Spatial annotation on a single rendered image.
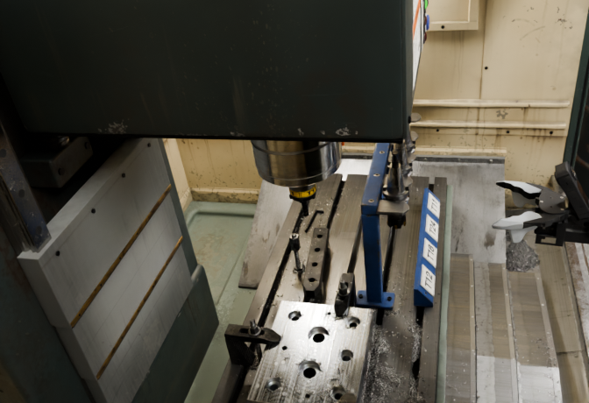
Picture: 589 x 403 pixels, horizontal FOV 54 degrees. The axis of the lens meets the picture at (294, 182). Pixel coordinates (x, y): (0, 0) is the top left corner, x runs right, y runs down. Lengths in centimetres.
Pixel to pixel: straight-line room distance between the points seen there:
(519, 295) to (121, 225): 118
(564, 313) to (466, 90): 77
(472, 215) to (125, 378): 125
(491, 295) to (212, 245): 109
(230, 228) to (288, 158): 148
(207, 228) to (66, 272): 132
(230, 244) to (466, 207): 92
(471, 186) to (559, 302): 49
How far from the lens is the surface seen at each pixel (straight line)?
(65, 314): 120
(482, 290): 187
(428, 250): 166
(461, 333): 169
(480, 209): 210
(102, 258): 128
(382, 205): 137
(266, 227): 215
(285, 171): 97
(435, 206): 184
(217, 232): 241
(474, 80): 205
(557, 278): 204
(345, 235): 179
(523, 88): 207
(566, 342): 186
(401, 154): 146
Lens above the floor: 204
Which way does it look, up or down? 34 degrees down
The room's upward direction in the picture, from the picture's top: 8 degrees counter-clockwise
